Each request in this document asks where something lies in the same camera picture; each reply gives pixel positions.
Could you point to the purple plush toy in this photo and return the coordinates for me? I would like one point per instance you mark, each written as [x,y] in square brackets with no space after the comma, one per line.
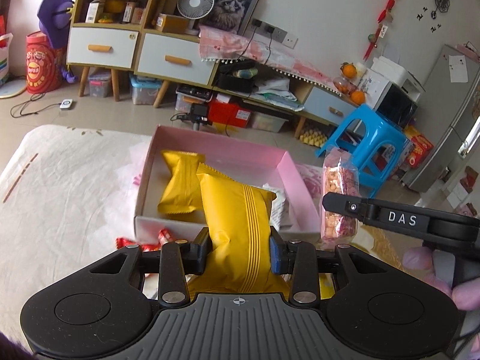
[55,18]

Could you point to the blue plastic stool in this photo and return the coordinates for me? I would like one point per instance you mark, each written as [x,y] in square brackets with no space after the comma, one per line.
[379,133]

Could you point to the pink gloved right hand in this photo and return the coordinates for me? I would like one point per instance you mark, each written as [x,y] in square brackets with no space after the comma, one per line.
[465,295]

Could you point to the red cylindrical gift box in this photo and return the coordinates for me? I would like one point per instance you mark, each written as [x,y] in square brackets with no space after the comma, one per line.
[43,64]

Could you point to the white snack packet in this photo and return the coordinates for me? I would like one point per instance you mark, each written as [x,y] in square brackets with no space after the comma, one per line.
[280,211]

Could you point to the black microwave oven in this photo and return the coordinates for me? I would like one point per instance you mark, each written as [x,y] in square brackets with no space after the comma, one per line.
[396,106]

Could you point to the low wooden tv shelf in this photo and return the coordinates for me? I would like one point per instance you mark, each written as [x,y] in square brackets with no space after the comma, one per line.
[270,88]

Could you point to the white paper shopping bag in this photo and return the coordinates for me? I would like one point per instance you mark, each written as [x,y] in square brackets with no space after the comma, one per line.
[4,57]

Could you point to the red storage box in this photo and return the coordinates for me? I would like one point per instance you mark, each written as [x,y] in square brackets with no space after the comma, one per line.
[228,114]

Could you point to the grey refrigerator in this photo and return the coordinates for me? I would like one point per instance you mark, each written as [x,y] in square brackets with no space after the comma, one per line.
[444,115]

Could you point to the wooden cabinet white drawers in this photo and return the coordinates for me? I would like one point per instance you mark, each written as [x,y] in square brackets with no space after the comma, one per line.
[137,48]

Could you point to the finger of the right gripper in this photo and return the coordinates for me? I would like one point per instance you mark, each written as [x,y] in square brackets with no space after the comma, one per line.
[349,206]

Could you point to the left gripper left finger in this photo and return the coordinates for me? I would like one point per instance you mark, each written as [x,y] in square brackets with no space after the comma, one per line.
[161,274]

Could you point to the floral tablecloth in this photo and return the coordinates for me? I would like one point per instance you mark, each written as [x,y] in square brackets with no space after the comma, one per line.
[67,194]

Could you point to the framed cat picture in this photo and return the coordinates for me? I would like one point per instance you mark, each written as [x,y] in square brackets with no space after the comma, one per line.
[232,16]

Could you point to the pink cloth on shelf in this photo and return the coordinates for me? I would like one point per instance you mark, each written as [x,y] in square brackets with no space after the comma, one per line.
[217,45]

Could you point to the yellow printed snack pack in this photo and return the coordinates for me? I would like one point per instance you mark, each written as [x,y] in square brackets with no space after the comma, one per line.
[327,289]

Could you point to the white desk fan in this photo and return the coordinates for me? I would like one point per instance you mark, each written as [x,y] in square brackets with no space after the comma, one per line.
[194,10]

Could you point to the red white candy bag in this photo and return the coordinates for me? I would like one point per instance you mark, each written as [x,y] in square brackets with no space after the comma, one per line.
[122,242]

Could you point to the pink rice cracker pack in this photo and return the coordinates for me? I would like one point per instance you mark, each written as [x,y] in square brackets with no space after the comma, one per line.
[339,176]

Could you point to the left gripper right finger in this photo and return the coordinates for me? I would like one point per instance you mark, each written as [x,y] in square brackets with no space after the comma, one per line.
[303,262]

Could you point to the yellow snack bag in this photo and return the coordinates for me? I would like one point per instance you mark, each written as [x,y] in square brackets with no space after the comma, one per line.
[182,194]
[237,217]

